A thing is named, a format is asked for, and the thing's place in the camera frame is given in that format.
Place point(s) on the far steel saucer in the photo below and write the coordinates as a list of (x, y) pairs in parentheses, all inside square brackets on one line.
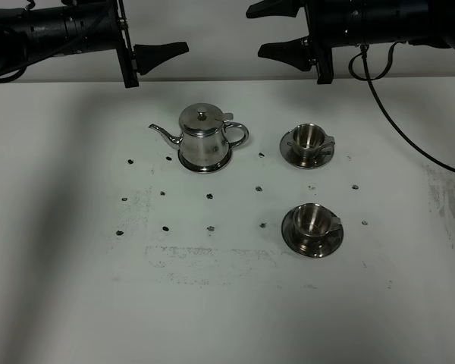
[(304, 163)]

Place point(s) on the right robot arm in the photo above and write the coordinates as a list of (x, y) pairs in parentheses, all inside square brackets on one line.
[(419, 23)]

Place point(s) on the stainless steel teapot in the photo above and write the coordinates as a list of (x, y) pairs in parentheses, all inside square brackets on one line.
[(207, 137)]

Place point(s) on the near steel teacup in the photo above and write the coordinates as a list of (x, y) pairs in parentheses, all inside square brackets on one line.
[(312, 220)]

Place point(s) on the far steel teacup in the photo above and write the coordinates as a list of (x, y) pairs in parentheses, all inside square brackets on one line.
[(309, 140)]

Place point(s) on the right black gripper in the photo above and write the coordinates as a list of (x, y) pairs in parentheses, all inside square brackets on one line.
[(327, 23)]

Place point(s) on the steel teacup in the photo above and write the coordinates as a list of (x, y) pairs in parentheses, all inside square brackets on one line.
[(309, 140), (312, 220)]

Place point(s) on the near steel saucer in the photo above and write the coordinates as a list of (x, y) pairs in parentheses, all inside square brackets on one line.
[(315, 248)]

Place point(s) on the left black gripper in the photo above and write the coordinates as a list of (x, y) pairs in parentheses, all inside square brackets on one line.
[(147, 57)]

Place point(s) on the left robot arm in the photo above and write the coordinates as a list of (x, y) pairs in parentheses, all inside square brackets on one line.
[(29, 36)]

